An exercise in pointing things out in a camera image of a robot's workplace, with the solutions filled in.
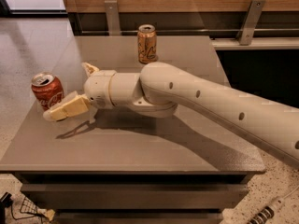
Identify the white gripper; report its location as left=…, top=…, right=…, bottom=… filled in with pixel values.
left=43, top=63, right=116, bottom=121

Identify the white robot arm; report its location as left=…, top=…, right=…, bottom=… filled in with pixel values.
left=43, top=62, right=299, bottom=168

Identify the left metal bracket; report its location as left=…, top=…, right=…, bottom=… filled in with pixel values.
left=105, top=0, right=121, bottom=36

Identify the metal bracket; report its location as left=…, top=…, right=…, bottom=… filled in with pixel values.
left=105, top=0, right=121, bottom=36
left=236, top=0, right=266, bottom=46

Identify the orange soda can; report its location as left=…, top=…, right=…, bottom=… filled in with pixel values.
left=137, top=24, right=157, bottom=64

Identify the white power strip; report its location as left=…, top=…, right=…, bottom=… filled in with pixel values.
left=247, top=185, right=299, bottom=224

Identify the right metal bracket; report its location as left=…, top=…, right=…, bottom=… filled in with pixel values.
left=236, top=0, right=266, bottom=46

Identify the red coca-cola can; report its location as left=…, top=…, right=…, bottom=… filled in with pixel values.
left=31, top=72, right=64, bottom=110

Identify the black wire basket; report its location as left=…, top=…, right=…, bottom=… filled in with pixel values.
left=10, top=195, right=44, bottom=220

